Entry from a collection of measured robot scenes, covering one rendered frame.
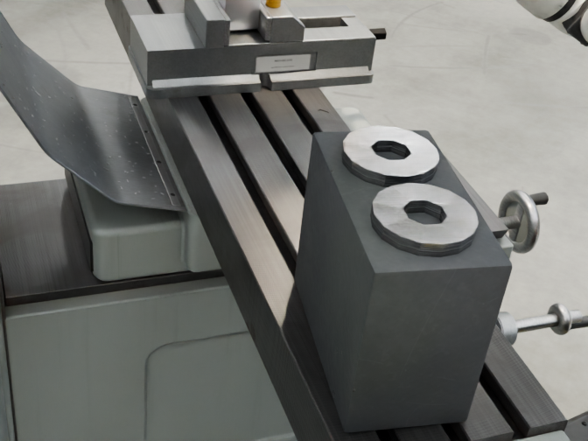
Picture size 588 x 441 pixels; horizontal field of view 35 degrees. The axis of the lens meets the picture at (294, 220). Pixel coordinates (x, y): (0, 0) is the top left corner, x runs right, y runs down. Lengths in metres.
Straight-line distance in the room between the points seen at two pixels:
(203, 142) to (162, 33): 0.20
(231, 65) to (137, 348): 0.43
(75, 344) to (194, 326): 0.17
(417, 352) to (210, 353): 0.67
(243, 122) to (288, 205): 0.20
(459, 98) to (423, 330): 2.82
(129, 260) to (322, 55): 0.41
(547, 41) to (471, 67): 0.51
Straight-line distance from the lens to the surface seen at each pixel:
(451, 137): 3.30
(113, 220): 1.28
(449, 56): 3.90
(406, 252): 0.76
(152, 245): 1.28
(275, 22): 1.34
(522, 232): 1.73
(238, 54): 1.35
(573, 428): 1.45
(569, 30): 1.31
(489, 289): 0.79
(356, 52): 1.42
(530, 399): 0.94
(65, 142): 1.23
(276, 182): 1.17
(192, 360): 1.44
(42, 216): 1.44
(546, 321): 1.71
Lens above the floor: 1.58
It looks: 35 degrees down
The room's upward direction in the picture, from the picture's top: 7 degrees clockwise
